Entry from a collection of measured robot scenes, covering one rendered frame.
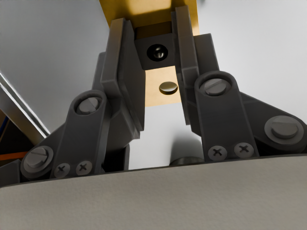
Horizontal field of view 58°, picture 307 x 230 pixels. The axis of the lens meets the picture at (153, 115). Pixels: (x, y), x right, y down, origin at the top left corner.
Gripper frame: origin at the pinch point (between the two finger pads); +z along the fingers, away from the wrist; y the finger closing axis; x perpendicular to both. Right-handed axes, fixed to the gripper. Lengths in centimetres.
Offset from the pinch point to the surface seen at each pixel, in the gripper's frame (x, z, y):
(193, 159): -11.2, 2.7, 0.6
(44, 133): -5.9, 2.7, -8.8
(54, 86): -2.2, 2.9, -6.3
